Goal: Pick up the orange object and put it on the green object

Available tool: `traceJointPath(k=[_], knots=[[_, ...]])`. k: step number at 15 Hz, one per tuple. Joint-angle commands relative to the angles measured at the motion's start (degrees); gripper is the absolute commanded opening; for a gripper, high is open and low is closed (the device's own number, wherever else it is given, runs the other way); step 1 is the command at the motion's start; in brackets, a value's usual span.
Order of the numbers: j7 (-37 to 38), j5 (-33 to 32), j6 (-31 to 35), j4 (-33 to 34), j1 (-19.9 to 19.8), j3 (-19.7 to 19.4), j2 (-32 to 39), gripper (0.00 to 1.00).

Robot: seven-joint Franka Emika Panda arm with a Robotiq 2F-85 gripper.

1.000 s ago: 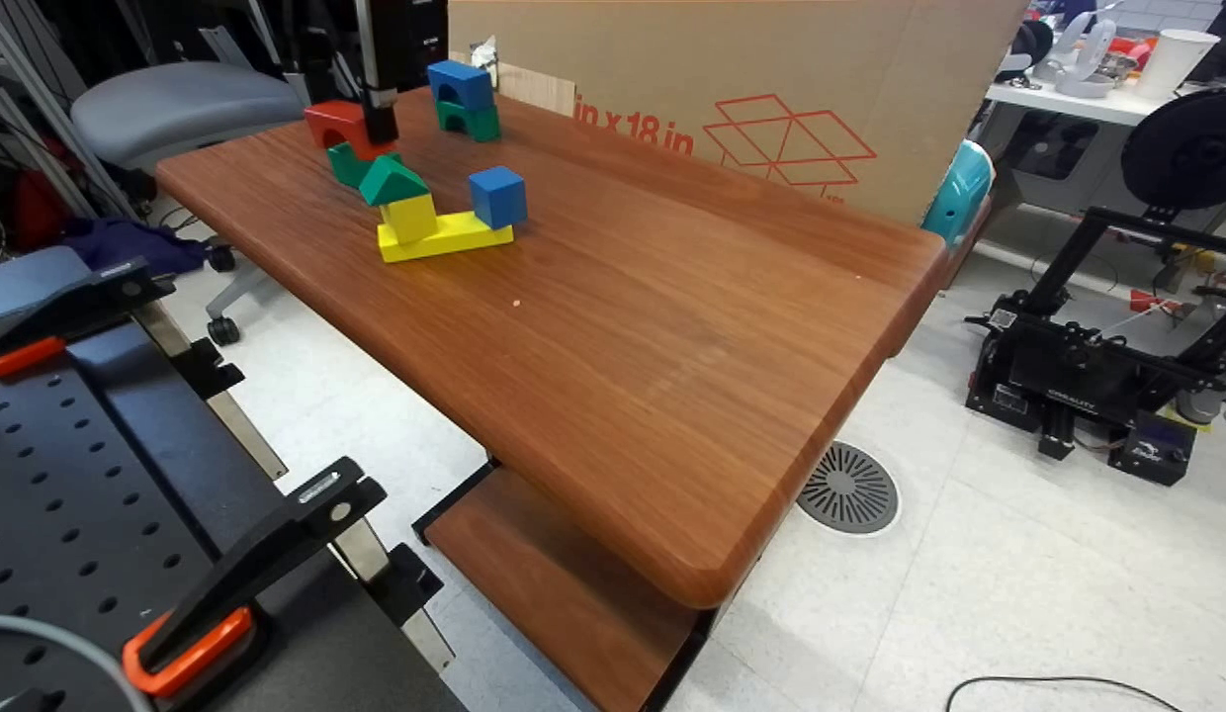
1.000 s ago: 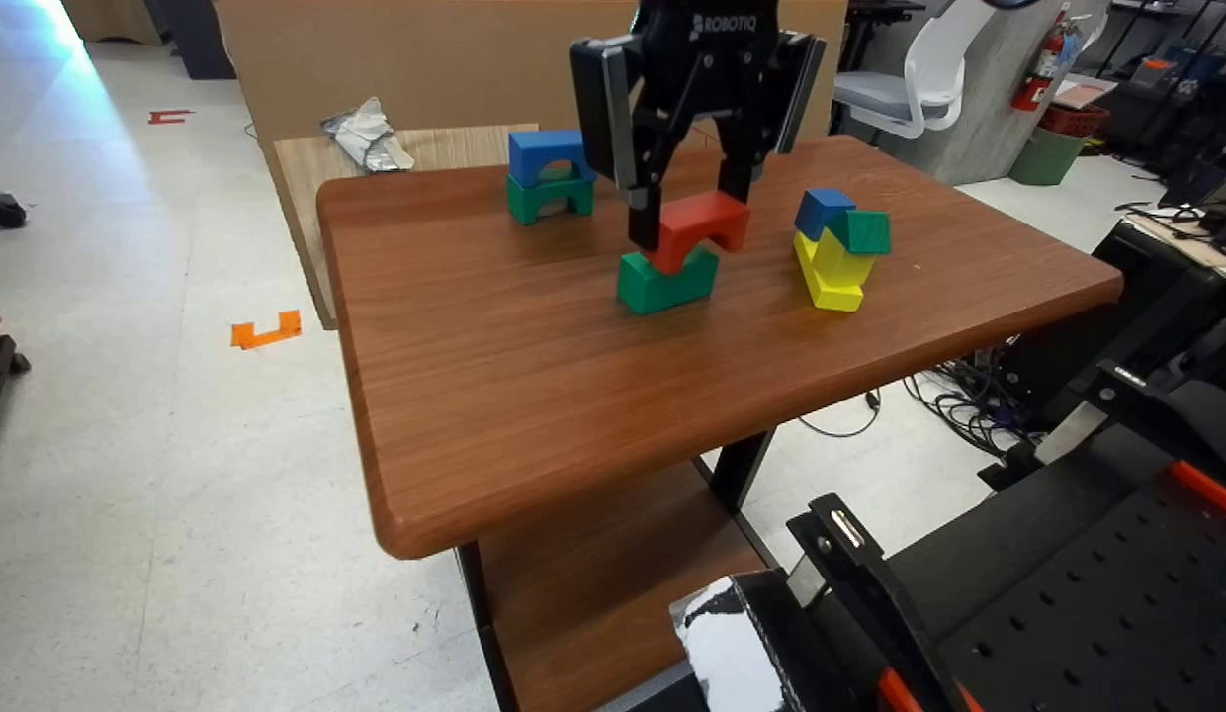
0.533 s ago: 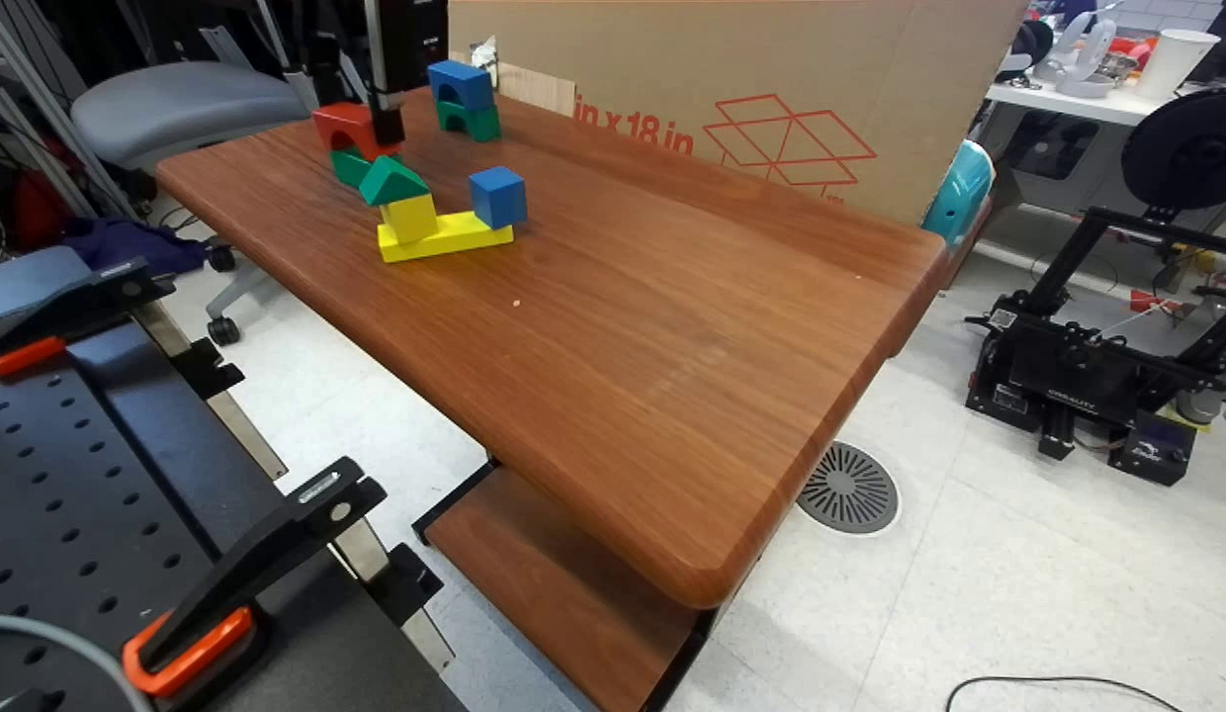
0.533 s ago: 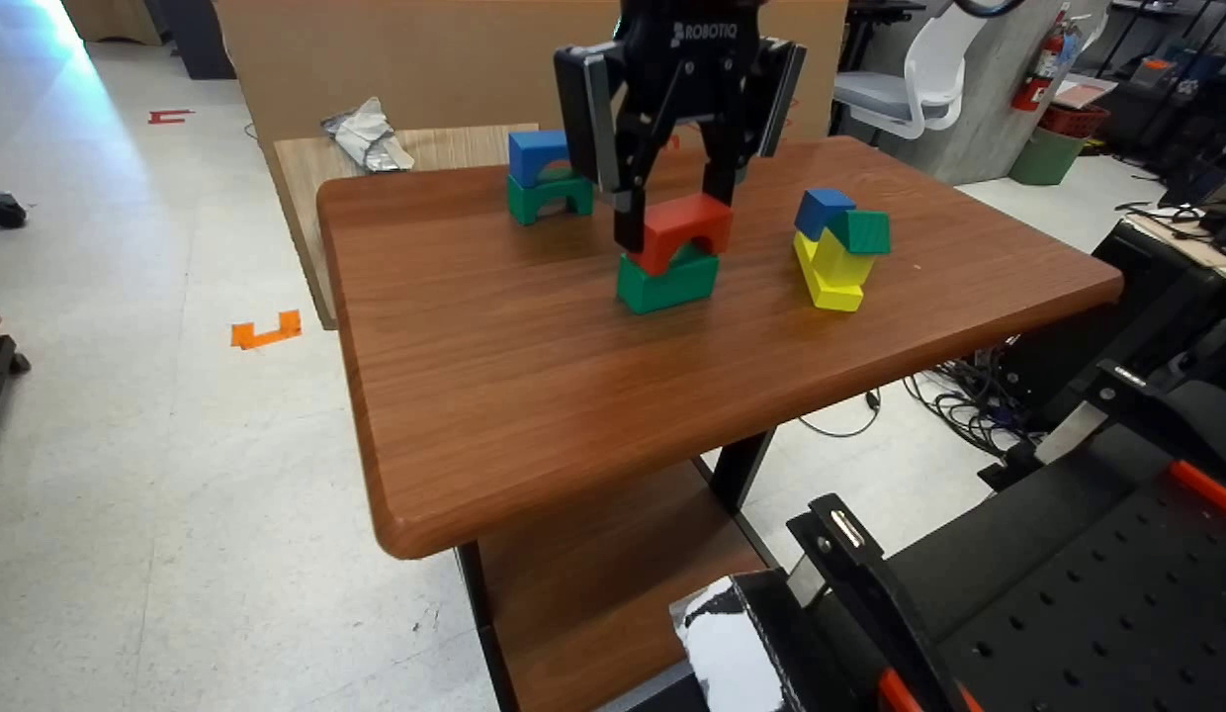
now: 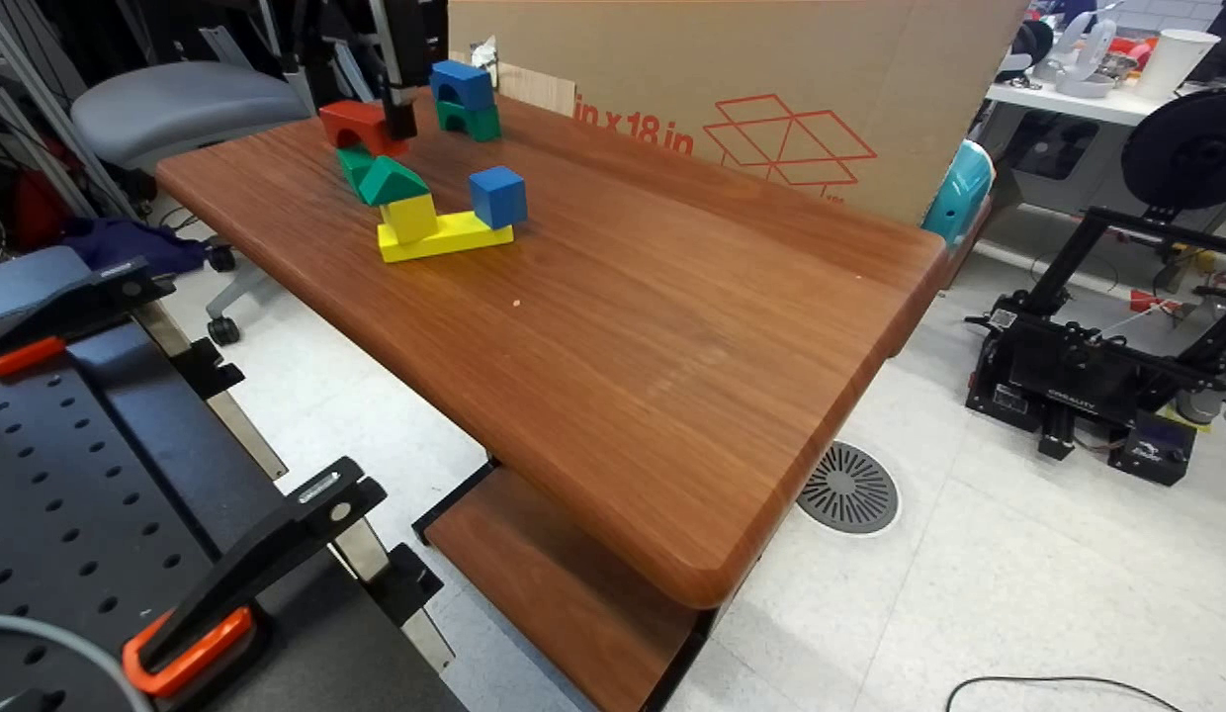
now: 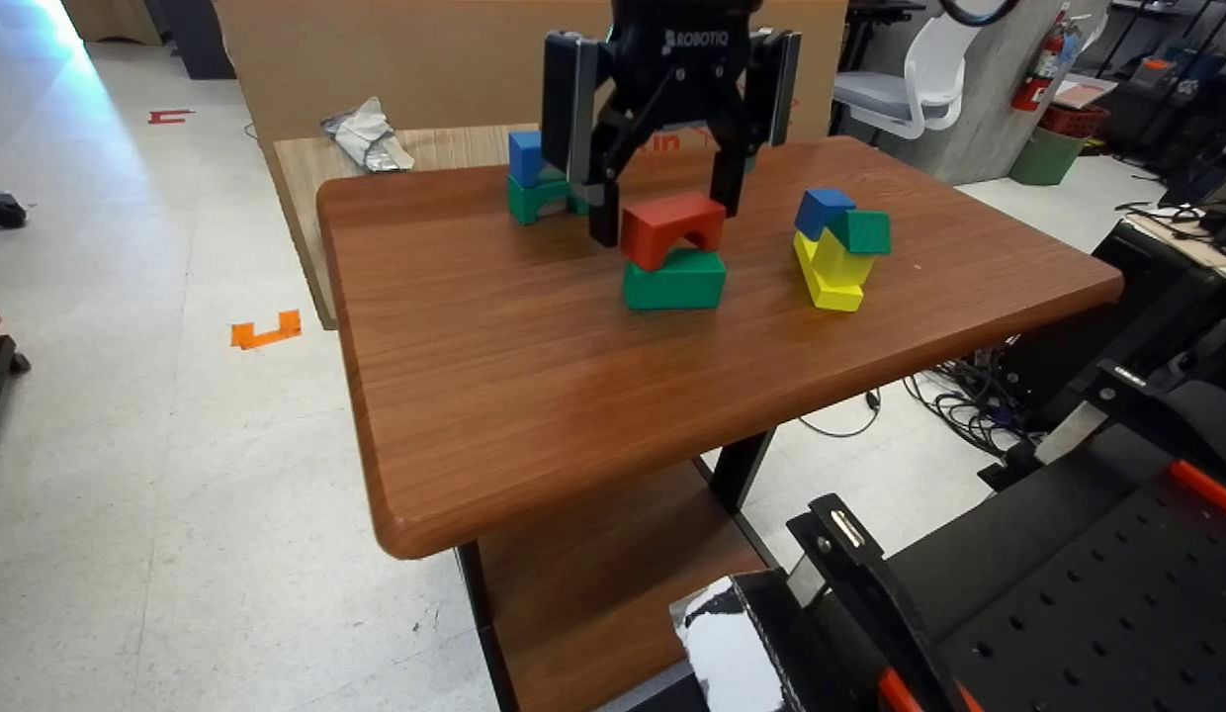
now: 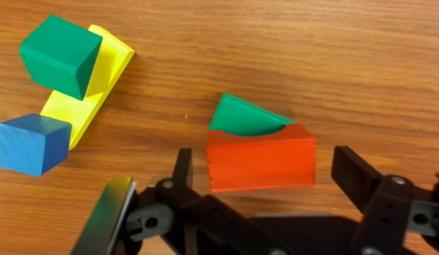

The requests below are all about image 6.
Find brown wooden table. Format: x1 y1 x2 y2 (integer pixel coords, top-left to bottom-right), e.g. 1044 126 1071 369
312 131 1127 712

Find black perforated breadboard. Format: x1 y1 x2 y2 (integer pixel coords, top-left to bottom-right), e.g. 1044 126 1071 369
885 420 1226 712

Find red fire extinguisher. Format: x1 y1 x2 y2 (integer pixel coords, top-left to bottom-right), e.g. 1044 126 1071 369
1009 7 1084 119

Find blue cube block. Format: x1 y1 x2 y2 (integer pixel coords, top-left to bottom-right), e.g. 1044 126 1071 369
792 187 858 243

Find white crumpled cloth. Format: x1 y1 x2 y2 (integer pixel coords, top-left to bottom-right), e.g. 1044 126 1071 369
320 90 417 179

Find yellow stepped block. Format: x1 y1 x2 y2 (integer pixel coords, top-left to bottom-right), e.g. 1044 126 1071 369
786 225 883 317

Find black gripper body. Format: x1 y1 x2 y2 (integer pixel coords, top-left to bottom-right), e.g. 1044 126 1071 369
605 0 764 110

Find black metal frame beam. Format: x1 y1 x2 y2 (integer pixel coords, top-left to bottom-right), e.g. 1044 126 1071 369
781 490 964 712

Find tangled black cables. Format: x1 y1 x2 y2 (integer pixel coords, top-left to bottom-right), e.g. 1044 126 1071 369
793 369 1041 458

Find white office chair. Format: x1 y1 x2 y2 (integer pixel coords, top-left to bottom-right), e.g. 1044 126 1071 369
829 10 989 143

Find green rectangular block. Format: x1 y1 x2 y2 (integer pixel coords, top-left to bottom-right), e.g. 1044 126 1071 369
619 247 730 317

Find cluttered side table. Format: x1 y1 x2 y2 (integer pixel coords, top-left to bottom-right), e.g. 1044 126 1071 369
1109 193 1226 288

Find green bin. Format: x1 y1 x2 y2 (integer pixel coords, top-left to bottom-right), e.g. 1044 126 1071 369
1004 126 1084 188

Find orange arch block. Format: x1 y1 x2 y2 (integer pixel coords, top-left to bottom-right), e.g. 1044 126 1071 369
618 188 730 271

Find green cube block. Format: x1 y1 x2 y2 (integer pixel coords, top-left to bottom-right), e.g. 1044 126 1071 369
825 205 898 259

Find orange black clamp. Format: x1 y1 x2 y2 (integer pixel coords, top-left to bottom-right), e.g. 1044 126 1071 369
873 665 984 712
1162 453 1226 520

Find large cardboard box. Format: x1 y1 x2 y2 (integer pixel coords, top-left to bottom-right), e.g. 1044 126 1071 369
210 0 852 150

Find green arch block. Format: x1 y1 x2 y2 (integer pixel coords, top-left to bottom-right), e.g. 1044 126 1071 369
506 170 605 229

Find white black covered object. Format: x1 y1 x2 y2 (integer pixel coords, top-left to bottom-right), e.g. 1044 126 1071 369
666 570 804 712

